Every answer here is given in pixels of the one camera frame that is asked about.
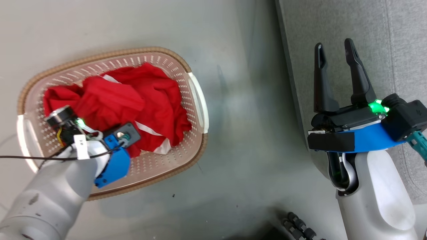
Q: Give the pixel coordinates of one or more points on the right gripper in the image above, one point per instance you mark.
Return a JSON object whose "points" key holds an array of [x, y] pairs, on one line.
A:
{"points": [[350, 118]]}

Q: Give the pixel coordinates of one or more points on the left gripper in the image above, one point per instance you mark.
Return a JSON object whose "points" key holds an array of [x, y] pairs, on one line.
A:
{"points": [[65, 123]]}

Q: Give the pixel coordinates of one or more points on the red white-striped clothing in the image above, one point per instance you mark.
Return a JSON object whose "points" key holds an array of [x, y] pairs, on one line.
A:
{"points": [[156, 100]]}

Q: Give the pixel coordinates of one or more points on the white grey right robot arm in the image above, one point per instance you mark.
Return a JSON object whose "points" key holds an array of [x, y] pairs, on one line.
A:
{"points": [[380, 193]]}

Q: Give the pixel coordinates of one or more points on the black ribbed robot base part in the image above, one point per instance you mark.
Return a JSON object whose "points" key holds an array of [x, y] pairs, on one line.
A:
{"points": [[300, 228]]}

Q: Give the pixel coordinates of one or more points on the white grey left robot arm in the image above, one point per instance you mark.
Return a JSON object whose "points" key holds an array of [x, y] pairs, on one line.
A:
{"points": [[50, 193]]}

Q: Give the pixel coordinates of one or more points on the beige perforated laundry basket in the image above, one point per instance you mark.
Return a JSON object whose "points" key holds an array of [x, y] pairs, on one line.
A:
{"points": [[156, 170]]}

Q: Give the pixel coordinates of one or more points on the white paper tag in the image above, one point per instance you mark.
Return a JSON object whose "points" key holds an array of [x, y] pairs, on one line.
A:
{"points": [[81, 148]]}

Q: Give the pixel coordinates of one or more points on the grey fabric sofa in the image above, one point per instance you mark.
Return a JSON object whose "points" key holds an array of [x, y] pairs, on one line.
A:
{"points": [[333, 30]]}

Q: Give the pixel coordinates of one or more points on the blue right camera mount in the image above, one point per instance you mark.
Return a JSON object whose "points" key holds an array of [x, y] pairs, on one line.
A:
{"points": [[370, 140]]}

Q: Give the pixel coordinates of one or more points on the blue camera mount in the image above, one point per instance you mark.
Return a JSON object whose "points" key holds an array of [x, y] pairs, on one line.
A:
{"points": [[115, 166], [370, 140]]}

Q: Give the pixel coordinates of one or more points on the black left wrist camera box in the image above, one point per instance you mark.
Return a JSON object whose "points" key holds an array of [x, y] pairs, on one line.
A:
{"points": [[128, 133]]}

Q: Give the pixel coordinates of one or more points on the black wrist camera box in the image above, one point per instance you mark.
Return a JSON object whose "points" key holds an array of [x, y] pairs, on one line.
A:
{"points": [[405, 116], [128, 133]]}

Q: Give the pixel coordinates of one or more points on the blue left camera mount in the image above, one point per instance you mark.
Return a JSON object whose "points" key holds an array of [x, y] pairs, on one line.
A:
{"points": [[115, 166]]}

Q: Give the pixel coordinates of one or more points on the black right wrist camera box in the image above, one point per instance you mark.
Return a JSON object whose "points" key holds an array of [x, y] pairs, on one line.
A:
{"points": [[405, 116]]}

